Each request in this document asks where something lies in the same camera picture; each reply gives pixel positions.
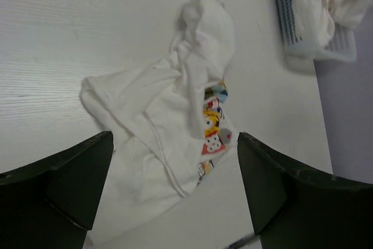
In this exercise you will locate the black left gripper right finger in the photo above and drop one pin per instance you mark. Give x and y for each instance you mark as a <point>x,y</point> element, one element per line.
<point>294,205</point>

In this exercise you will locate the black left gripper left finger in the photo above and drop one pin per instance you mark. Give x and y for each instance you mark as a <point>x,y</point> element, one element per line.
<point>52,203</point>

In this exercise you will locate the white cartoon print t-shirt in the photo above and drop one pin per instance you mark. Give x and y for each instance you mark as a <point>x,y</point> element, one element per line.
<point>166,120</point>

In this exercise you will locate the white perforated plastic basket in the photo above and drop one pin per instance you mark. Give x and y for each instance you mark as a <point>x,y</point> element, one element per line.
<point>341,48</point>

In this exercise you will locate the crumpled white t-shirt in basket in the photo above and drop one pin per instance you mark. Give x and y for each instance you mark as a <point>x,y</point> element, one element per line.
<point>319,18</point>

